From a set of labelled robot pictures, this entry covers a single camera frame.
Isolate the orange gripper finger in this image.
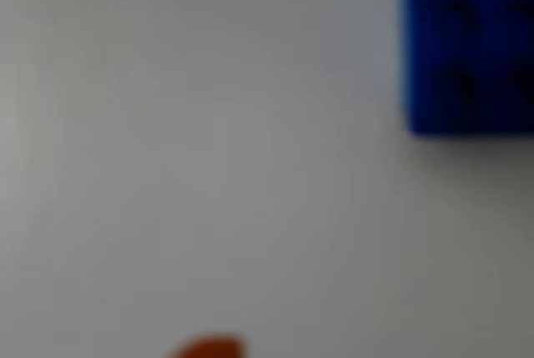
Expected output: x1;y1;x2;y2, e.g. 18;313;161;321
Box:
166;332;247;358

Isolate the blue toy brick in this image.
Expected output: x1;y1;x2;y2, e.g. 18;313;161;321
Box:
398;0;534;138

